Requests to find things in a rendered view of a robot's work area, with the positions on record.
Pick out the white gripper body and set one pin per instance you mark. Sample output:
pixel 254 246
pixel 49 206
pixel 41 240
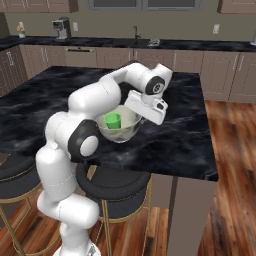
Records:
pixel 143 106

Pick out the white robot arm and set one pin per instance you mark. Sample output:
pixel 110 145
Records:
pixel 63 160

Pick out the clear glass bowl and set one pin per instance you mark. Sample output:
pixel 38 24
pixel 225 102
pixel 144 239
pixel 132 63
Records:
pixel 124 132

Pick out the green cup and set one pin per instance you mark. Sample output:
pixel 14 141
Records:
pixel 112 120

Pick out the black marble dining island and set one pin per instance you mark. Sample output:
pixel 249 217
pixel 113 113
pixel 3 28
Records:
pixel 180 140

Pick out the small grey dish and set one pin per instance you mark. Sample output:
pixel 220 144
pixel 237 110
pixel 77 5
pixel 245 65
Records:
pixel 154 42

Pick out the dark sink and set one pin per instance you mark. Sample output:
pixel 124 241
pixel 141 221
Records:
pixel 128 42

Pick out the black tap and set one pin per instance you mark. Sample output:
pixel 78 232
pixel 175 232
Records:
pixel 136 32

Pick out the beige dishwasher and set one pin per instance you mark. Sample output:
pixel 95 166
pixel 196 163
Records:
pixel 80 57

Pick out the beige base cupboard run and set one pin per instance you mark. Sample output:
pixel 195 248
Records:
pixel 33 61
pixel 216 75

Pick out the black stool with gold legs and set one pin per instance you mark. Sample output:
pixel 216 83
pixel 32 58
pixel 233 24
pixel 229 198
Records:
pixel 115 185
pixel 15 181

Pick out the grey framed window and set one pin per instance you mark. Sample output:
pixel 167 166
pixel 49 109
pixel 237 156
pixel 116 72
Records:
pixel 143 4

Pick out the silver coffee machine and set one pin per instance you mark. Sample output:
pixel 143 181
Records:
pixel 62 28

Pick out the pale grey object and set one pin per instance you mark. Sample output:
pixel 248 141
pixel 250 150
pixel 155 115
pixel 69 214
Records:
pixel 253 39

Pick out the small pale potted plant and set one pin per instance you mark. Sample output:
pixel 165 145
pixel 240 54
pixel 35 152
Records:
pixel 21 30

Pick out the white wall socket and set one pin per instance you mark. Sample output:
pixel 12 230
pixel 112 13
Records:
pixel 75 26
pixel 216 29

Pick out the beige wall cupboard run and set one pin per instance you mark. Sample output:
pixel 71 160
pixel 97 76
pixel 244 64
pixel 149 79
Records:
pixel 237 5
pixel 36 5

